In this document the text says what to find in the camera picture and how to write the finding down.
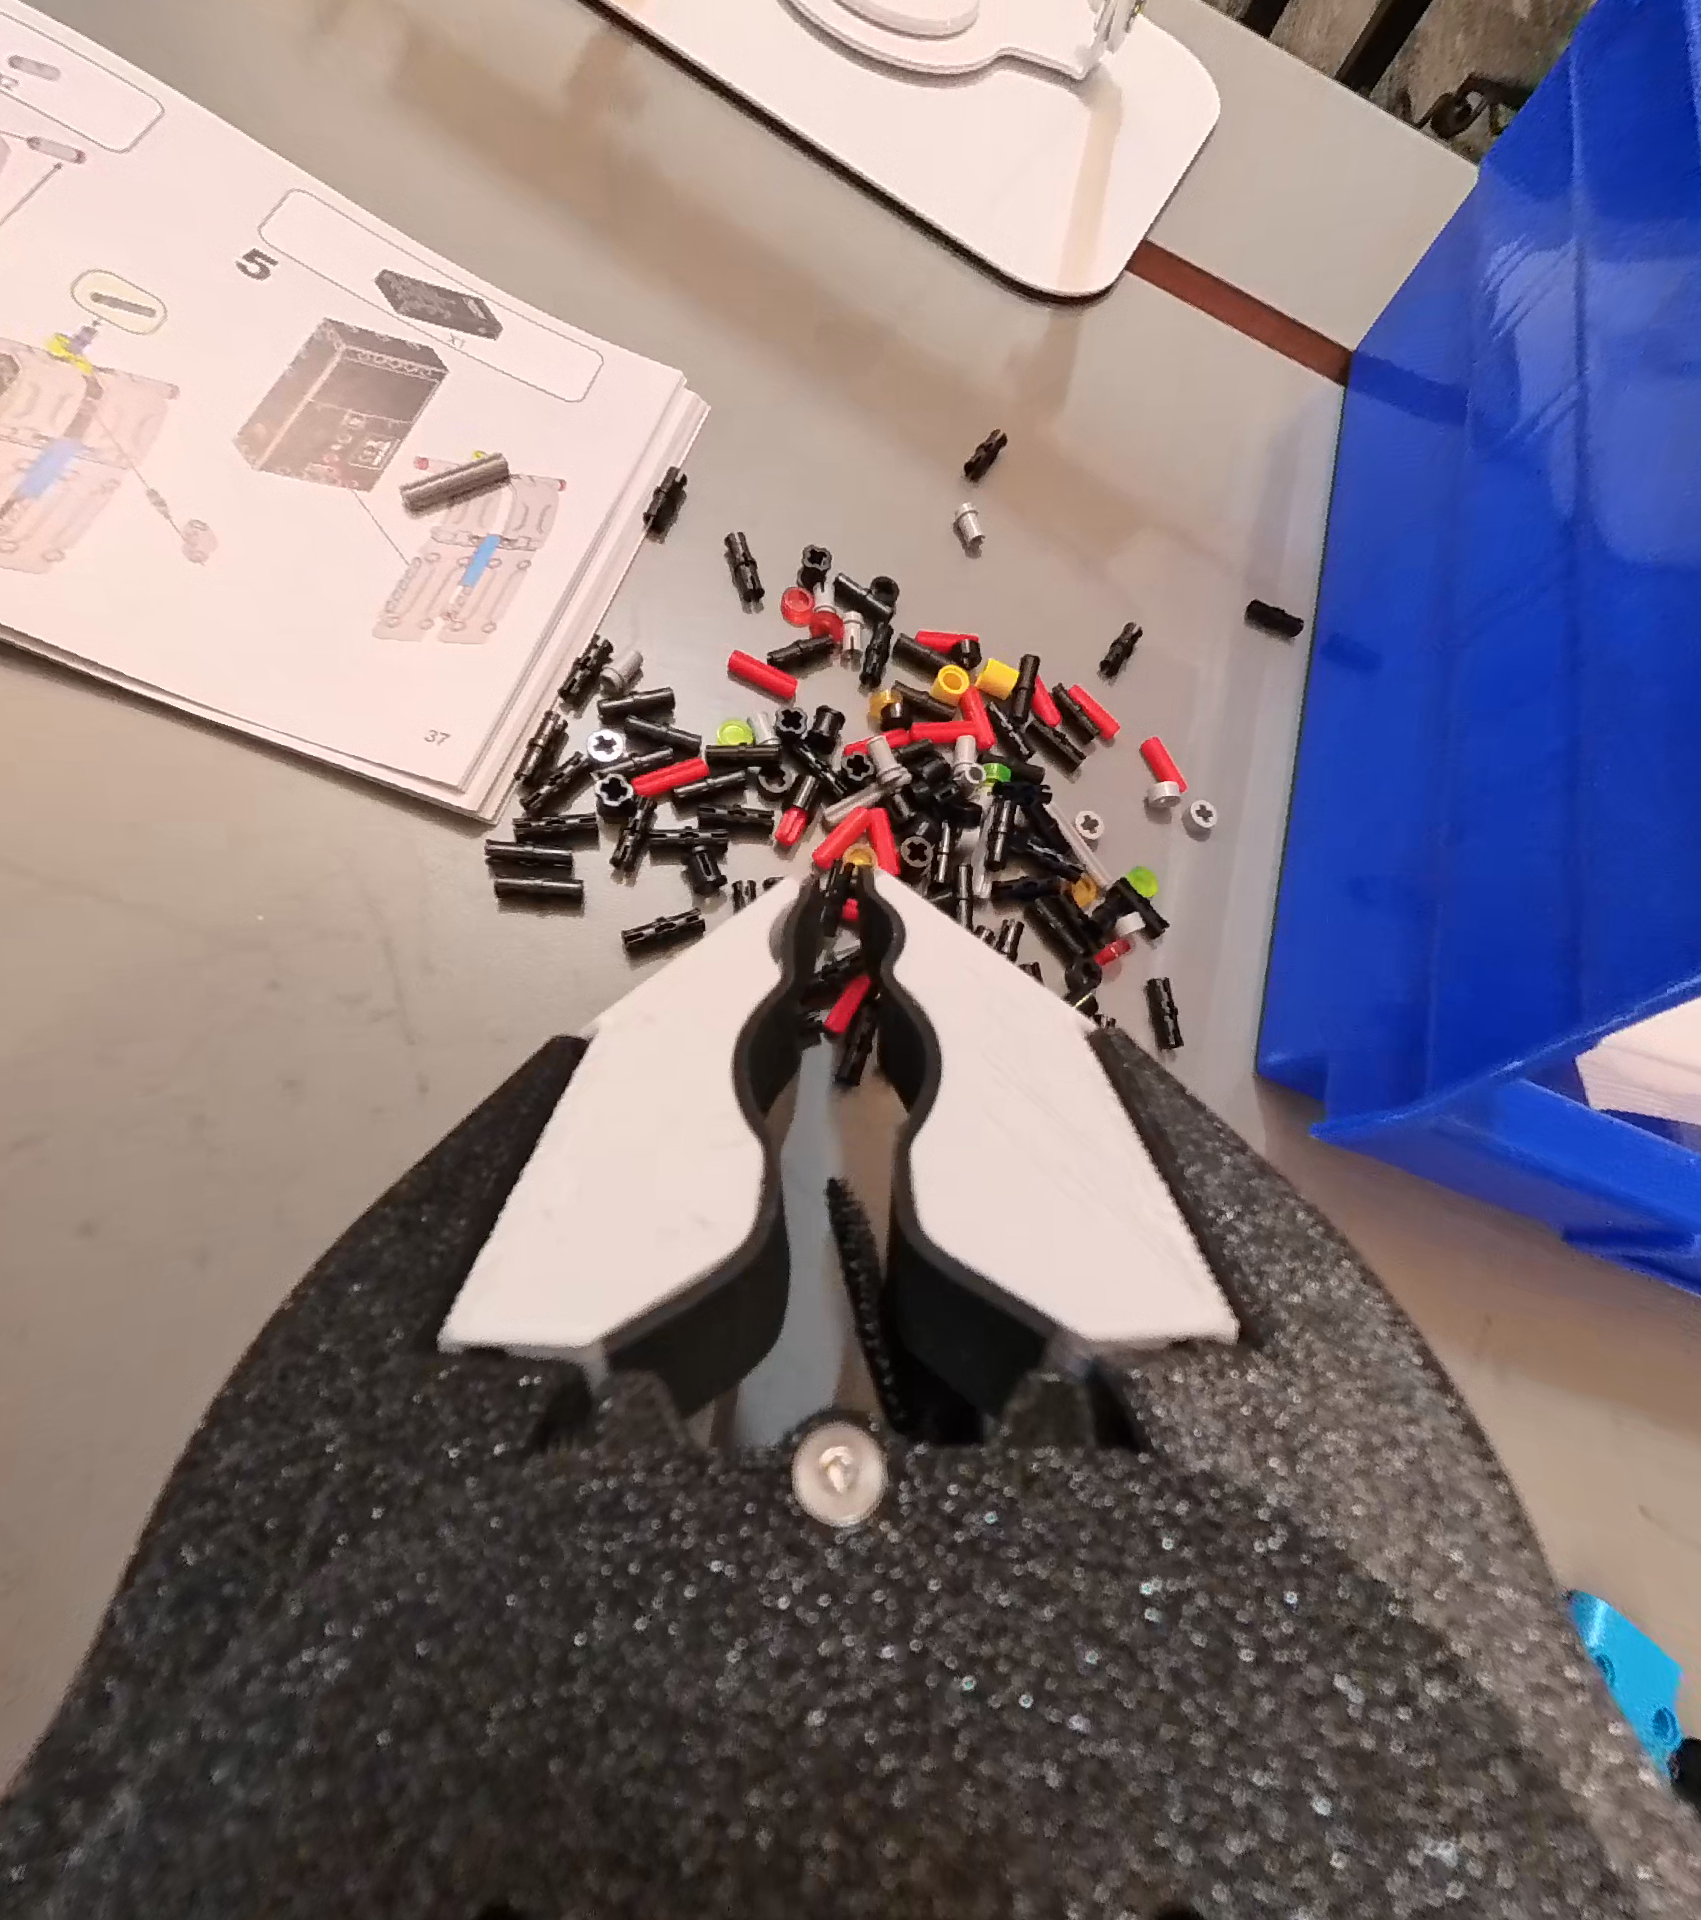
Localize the pile of small toy pegs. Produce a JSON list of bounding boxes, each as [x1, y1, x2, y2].
[[483, 532, 1222, 1090]]

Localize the blue toy plate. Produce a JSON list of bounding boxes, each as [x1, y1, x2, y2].
[[1565, 1591, 1688, 1783]]

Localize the grey desk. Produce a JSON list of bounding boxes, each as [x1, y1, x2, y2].
[[0, 0, 1701, 1878]]

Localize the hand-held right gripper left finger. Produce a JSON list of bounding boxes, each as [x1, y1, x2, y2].
[[441, 875, 815, 1361]]

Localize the dark grey toy axle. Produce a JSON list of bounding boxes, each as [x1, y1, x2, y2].
[[399, 450, 511, 517]]

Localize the white desk stand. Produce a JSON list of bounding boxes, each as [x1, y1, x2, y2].
[[594, 0, 1225, 306]]

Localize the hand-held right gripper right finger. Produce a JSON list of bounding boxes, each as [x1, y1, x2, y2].
[[857, 870, 1243, 1356]]

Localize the blue plastic bin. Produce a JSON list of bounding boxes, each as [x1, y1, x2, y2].
[[1258, 0, 1701, 1339]]

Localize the white instruction booklet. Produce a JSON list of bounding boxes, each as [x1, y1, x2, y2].
[[0, 0, 715, 824]]

